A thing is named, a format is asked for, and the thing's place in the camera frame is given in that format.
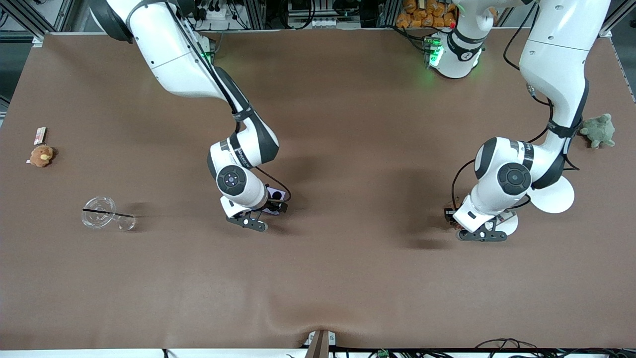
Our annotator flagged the purple flip phone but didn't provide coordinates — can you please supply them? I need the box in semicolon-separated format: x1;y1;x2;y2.
266;185;287;215

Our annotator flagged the white round desk lamp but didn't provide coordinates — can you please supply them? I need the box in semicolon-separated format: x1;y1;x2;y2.
489;174;576;237

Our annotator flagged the thin black stick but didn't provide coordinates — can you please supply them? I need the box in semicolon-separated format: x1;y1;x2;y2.
82;208;135;218

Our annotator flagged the green plush toy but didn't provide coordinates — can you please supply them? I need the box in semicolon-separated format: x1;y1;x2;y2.
580;113;617;150

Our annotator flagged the clear glass with straw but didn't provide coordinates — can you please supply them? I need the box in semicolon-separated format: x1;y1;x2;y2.
81;196;136;232

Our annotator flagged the white power strip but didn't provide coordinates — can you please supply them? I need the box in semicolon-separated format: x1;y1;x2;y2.
198;0;235;21

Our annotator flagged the orange plush toys pile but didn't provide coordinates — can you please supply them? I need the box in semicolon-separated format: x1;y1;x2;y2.
396;0;457;28

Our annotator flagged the brown plush toy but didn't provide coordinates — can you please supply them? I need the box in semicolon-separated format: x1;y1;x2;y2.
26;145;55;168

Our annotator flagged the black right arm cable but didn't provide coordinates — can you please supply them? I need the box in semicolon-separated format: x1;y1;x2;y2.
255;166;292;202

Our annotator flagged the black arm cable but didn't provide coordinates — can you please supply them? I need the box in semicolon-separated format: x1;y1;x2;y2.
451;158;478;210
255;166;292;202

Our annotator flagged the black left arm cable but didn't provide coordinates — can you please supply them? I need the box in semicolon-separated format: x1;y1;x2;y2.
451;158;478;210

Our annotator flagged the black cable bundle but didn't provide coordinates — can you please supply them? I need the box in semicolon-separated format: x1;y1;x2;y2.
475;338;636;358

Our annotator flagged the metal table edge bracket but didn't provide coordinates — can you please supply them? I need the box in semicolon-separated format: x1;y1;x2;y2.
304;330;336;358

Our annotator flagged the aluminium frame profile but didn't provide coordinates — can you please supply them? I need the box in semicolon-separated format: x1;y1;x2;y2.
7;0;48;46
599;0;636;38

